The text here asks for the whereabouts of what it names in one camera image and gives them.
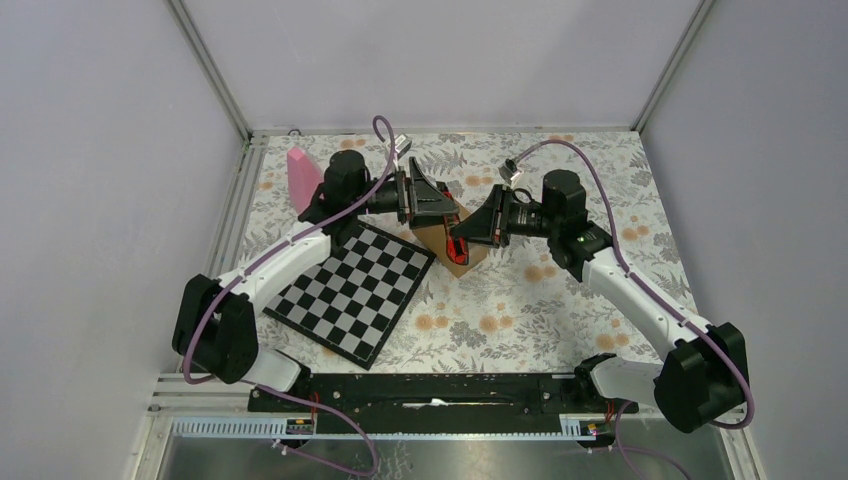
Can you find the floral patterned table mat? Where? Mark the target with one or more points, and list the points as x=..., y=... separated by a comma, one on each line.
x=516, y=311

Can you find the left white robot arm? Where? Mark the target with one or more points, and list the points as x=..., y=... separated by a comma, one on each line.
x=215, y=331

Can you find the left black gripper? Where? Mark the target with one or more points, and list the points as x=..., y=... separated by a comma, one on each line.
x=418, y=201

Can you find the brown cardboard express box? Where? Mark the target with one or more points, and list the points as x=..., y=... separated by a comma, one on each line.
x=435, y=237

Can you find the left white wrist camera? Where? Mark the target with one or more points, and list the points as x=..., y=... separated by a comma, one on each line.
x=399, y=147

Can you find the red black utility knife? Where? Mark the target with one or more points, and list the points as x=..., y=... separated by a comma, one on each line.
x=457, y=250

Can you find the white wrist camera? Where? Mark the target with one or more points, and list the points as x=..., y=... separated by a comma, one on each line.
x=512, y=175
x=399, y=147

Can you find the pink triangular block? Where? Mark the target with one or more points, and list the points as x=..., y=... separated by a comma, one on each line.
x=304, y=177

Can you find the black white checkerboard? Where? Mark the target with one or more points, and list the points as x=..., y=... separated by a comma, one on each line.
x=352, y=301

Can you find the right aluminium corner post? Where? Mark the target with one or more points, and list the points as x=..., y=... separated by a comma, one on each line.
x=675, y=60

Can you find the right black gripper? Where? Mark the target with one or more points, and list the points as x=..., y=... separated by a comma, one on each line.
x=489, y=225

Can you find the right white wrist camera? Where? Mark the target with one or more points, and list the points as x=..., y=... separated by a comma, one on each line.
x=512, y=175

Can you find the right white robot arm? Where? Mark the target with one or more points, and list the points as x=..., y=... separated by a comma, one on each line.
x=703, y=372

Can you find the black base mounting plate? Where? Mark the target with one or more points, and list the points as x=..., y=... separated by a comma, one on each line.
x=491, y=405

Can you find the aluminium corner post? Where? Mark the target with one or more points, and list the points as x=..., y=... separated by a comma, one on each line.
x=675, y=60
x=209, y=68

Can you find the left aluminium corner post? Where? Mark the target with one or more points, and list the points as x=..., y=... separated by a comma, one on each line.
x=209, y=68

